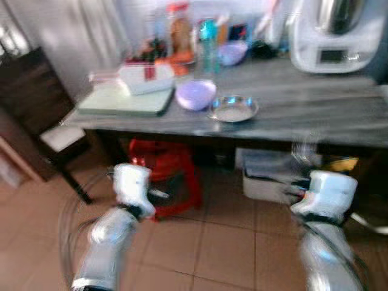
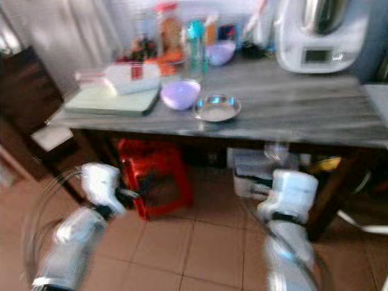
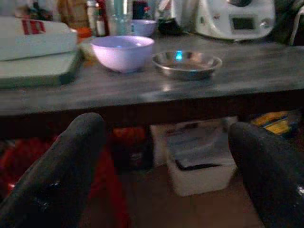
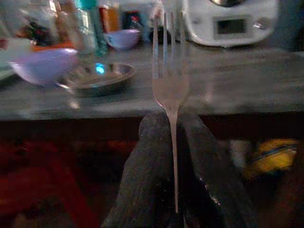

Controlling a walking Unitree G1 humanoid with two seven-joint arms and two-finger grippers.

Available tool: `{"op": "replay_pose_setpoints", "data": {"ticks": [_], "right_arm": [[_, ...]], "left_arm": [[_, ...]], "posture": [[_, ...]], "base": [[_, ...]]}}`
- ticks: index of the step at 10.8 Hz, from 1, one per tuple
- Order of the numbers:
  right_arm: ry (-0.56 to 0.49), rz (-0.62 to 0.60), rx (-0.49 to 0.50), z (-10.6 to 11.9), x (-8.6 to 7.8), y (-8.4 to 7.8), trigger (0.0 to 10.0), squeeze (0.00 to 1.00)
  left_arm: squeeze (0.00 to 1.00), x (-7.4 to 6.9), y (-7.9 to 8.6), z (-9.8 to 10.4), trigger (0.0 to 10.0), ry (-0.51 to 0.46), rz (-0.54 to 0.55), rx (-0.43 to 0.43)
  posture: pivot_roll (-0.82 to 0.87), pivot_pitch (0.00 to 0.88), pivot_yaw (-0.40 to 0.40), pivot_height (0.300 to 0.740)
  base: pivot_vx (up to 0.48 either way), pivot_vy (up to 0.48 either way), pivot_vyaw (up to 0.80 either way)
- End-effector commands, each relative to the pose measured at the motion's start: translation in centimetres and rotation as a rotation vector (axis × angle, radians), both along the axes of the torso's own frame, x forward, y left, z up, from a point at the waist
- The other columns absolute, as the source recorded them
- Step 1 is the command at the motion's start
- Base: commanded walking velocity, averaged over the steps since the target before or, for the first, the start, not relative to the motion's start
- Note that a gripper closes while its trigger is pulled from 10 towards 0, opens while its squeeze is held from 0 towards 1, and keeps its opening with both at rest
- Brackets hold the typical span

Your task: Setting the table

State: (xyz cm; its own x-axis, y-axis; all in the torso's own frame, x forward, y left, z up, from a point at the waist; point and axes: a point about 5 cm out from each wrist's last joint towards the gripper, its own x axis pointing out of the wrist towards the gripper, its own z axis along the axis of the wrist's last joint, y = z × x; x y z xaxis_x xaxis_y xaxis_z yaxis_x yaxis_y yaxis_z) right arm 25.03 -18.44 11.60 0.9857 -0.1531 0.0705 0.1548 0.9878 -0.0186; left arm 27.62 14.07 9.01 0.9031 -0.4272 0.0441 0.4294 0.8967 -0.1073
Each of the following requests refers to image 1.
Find clear drinking glass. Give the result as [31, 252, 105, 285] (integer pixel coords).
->
[290, 134, 322, 178]

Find white storage box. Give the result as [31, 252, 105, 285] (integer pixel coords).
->
[242, 148, 305, 204]

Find red plastic stool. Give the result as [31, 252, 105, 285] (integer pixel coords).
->
[128, 138, 204, 221]

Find grey top wooden table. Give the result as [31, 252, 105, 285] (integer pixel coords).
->
[61, 56, 388, 246]

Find pale green cutting board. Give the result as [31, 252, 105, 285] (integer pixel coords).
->
[77, 84, 175, 118]

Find shallow metal plate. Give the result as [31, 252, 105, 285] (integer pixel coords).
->
[210, 95, 259, 124]

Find large purple bowl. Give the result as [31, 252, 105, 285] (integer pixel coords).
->
[175, 79, 218, 112]

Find white red vegetable slicer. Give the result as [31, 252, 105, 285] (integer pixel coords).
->
[90, 63, 177, 96]

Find small black container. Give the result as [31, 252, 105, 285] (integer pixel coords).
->
[251, 39, 280, 61]

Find white kitchen cooking machine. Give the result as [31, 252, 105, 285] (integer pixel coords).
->
[287, 0, 388, 75]

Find small purple bowl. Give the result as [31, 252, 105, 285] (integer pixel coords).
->
[218, 41, 250, 67]

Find teal plastic bottle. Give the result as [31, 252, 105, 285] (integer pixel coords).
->
[199, 19, 219, 75]

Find red-lidded jar brown contents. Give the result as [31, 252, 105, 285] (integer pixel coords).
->
[167, 2, 195, 62]

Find dark wooden chair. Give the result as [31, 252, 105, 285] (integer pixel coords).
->
[0, 47, 95, 204]

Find pale grey curtain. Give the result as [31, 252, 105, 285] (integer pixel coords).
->
[5, 0, 129, 93]

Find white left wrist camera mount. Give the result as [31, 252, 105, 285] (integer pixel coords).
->
[113, 162, 156, 213]

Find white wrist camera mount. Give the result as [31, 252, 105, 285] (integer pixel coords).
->
[291, 170, 359, 224]
[113, 162, 156, 213]

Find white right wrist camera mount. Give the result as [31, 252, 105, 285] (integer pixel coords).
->
[291, 170, 359, 224]

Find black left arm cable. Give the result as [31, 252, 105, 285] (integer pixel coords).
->
[57, 169, 117, 276]

